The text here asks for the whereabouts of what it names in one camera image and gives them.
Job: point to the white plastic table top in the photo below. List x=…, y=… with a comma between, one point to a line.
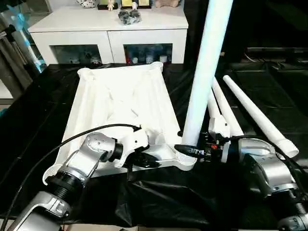
x=115, y=96

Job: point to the white plastic table leg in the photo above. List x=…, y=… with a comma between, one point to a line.
x=207, y=72
x=228, y=113
x=252, y=113
x=213, y=106

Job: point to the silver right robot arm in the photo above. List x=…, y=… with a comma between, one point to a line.
x=272, y=173

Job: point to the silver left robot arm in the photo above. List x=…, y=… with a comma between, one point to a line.
x=93, y=149

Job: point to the black glossy mat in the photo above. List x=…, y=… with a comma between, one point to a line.
x=168, y=197

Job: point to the small white jar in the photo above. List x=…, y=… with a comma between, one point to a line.
x=163, y=59
x=135, y=60
x=149, y=59

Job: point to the red bottle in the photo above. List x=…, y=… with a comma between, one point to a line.
x=128, y=57

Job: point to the white sideboard cabinet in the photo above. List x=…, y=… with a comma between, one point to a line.
x=108, y=38

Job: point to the long black bar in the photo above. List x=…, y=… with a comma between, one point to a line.
x=276, y=50

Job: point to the bag of black parts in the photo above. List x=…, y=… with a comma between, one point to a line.
x=130, y=16

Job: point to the beige plush toy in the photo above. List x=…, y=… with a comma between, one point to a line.
x=167, y=3

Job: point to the black framed plaque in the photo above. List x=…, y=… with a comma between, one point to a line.
x=102, y=4
x=144, y=4

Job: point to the small white figurine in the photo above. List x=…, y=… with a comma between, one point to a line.
x=135, y=4
x=111, y=6

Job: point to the white pole with blue ribbon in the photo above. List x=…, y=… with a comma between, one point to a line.
x=31, y=53

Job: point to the grey tripod stand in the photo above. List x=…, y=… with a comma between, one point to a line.
x=14, y=67

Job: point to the white polka dot object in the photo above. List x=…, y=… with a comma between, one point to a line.
x=84, y=2

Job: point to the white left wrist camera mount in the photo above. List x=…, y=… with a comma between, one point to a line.
x=134, y=142

